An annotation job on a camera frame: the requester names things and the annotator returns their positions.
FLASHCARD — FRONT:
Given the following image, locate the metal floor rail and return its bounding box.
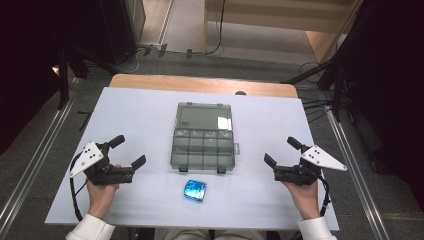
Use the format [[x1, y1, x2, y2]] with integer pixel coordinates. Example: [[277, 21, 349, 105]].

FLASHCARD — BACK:
[[324, 108, 391, 240], [0, 78, 84, 231]]

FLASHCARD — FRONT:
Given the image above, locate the wooden platform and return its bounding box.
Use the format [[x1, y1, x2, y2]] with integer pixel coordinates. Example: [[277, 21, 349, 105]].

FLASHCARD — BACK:
[[203, 0, 364, 64]]

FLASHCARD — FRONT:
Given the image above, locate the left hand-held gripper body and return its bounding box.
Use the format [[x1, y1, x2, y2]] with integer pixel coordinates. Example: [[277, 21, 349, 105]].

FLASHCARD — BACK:
[[69, 141, 136, 187]]

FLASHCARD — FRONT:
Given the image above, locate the clear grey compartment box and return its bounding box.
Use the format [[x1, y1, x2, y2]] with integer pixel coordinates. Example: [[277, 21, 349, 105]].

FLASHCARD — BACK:
[[169, 101, 241, 175]]

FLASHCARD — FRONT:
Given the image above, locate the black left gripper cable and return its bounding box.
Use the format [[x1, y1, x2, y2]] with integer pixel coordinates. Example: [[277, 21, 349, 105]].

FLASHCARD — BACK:
[[68, 152, 88, 223]]

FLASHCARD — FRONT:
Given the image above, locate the black tripod stand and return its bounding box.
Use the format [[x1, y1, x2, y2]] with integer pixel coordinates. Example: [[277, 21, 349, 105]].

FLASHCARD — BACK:
[[279, 54, 356, 123]]

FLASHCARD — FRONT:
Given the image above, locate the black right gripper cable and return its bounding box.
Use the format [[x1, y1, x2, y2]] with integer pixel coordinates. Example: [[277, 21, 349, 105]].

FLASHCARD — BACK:
[[318, 174, 332, 218]]

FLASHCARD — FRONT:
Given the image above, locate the person's left hand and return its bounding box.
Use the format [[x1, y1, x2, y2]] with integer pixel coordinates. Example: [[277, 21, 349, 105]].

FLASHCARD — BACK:
[[85, 179, 121, 220]]

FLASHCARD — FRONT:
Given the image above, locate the black hanging cable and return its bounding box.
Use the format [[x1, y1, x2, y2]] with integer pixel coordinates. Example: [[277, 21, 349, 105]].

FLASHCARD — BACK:
[[203, 0, 228, 56]]

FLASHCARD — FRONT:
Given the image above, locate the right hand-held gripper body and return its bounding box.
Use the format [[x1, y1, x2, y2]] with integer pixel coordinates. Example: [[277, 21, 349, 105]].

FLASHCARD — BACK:
[[273, 144, 348, 187]]

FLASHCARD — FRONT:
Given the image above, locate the dark curtain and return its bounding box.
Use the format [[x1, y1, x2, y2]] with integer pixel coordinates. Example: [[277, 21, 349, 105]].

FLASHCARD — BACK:
[[0, 0, 116, 156], [339, 0, 424, 211]]

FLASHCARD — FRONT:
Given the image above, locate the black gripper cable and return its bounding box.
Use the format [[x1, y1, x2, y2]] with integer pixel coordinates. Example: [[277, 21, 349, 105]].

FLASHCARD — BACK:
[[318, 174, 332, 218], [68, 152, 88, 223]]

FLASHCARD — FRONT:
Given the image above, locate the wooden table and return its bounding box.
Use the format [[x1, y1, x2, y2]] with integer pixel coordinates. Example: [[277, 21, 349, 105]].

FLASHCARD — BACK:
[[109, 73, 299, 99]]

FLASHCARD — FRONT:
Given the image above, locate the white table cover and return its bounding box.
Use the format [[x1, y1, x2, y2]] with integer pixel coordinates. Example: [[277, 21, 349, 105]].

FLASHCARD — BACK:
[[44, 87, 340, 232]]

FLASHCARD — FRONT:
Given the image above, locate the small black floor bar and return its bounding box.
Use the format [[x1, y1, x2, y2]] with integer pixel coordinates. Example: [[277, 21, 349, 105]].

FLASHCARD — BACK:
[[77, 110, 93, 132]]

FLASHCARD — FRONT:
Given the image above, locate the person's right hand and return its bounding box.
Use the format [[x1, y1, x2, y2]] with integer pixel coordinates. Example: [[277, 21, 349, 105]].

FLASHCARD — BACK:
[[281, 179, 322, 221]]

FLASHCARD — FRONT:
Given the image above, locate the white floor cable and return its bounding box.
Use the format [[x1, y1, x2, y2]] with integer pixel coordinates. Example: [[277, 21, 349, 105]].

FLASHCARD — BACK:
[[114, 49, 142, 75]]

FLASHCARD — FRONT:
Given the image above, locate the shiny blue roll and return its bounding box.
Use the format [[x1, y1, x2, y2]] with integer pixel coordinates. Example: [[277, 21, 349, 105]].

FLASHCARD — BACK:
[[183, 179, 208, 203]]

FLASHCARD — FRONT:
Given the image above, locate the black cabinet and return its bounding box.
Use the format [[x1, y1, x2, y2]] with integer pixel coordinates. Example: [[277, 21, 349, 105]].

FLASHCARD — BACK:
[[99, 0, 148, 65]]

